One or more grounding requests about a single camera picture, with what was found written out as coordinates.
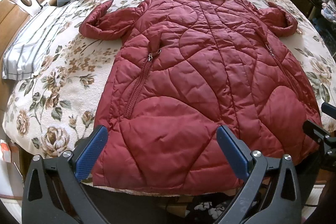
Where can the floral beige bed blanket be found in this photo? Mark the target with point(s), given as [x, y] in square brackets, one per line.
[52, 111]

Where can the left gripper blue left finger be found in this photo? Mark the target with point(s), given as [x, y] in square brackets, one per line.
[53, 192]

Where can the cluttered side shelf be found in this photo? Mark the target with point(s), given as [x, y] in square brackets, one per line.
[321, 13]

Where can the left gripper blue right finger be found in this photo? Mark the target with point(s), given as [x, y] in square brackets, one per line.
[270, 193]

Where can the grey striped pillow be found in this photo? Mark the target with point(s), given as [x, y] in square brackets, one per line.
[25, 55]

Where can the dark red quilted down coat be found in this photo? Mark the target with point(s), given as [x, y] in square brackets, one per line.
[185, 68]

